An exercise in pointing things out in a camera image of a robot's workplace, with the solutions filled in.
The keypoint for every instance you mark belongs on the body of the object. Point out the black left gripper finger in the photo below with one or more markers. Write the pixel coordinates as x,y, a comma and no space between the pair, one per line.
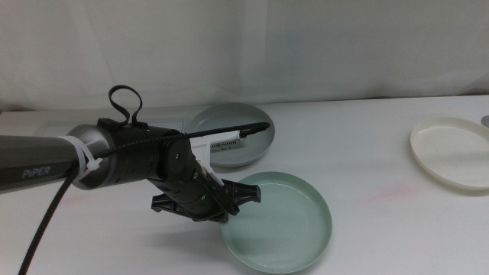
246,193
162,204

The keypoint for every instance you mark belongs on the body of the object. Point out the pale green shallow bowl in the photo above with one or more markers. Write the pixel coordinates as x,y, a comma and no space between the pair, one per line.
279,229

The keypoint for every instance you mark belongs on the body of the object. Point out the grey shallow bowl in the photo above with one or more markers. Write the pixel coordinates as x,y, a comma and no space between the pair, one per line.
260,145

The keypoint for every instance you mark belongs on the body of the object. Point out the white shallow bowl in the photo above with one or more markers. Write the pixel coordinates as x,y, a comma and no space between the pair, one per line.
451,153

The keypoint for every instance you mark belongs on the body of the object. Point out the left grey black robot arm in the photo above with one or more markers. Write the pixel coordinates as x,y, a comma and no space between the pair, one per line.
38,160

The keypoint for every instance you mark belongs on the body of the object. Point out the white zip tie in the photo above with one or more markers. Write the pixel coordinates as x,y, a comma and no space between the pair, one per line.
86,160

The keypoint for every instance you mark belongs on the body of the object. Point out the white fabric backdrop curtain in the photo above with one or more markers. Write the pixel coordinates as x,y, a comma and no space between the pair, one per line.
244,49

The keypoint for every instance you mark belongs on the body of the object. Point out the grey round desk grommet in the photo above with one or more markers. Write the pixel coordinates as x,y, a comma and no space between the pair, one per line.
486,121

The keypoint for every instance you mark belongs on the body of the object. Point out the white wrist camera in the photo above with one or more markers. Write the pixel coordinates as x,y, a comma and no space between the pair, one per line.
225,144

